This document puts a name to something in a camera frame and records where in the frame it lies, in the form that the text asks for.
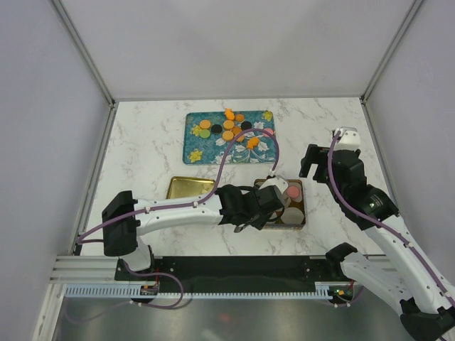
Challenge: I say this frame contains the orange flower cookie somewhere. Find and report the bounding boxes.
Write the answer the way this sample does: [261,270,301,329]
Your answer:
[232,126,245,143]

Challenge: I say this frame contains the metal tongs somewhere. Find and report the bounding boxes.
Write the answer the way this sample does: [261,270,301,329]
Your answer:
[234,224,247,233]

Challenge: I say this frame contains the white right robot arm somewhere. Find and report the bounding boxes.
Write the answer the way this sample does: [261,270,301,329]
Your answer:
[299,144,454,340]

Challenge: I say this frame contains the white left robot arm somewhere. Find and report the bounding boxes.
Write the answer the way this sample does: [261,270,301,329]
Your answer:
[102,179,287,280]

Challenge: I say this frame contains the white paper cup top-right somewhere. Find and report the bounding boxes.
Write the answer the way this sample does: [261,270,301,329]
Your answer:
[285,183,303,202]

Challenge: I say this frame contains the white paper cup bottom-right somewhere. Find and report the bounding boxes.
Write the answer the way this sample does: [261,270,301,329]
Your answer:
[281,207,305,225]

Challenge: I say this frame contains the dark cookie tin box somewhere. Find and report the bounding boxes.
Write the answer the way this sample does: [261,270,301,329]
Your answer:
[263,179,306,230]

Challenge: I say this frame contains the pink round cookie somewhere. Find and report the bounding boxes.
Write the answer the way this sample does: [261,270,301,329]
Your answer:
[265,128,274,138]

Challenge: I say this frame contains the orange fish cookie centre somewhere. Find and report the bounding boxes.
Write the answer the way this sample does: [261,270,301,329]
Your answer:
[246,136,260,150]

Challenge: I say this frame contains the orange fish cookie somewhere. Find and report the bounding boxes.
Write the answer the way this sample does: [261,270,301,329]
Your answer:
[246,136,260,150]
[225,108,235,121]

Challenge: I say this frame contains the black round cookie right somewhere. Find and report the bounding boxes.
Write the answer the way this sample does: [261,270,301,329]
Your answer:
[241,121,252,131]

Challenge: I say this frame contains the black round cookie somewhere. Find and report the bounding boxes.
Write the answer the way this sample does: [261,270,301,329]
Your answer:
[241,121,252,131]
[210,124,223,134]

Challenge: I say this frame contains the gold tin lid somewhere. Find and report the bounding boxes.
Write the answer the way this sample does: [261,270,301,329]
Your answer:
[166,176,215,199]

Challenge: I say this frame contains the black round cookie left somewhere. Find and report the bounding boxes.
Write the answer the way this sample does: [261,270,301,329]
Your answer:
[210,124,223,134]

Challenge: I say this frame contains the teal floral tray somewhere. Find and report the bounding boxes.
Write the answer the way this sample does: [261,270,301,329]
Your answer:
[182,110,277,165]

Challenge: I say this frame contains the green round cookie tray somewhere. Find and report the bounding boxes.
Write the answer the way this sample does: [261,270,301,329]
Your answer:
[199,129,210,139]

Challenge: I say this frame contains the orange fish cookie top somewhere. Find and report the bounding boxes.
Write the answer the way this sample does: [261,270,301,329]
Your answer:
[225,108,235,121]

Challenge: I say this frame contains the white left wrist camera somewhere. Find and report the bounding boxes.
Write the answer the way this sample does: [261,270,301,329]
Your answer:
[255,176,289,207]

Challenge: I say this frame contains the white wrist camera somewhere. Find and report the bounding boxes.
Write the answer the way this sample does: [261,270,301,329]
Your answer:
[333,126,360,151]
[255,176,289,207]

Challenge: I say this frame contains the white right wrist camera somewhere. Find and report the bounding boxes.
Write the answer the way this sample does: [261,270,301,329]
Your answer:
[333,126,360,151]

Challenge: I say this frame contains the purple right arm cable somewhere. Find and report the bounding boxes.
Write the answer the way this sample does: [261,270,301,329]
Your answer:
[326,129,455,308]

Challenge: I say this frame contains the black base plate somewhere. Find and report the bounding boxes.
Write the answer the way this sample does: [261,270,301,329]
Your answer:
[113,254,356,294]

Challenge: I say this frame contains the white slotted cable duct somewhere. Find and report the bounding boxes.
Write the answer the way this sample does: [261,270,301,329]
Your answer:
[65,284,333,300]

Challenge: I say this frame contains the aluminium frame rail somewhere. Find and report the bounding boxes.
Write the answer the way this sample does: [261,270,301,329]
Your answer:
[50,256,117,284]

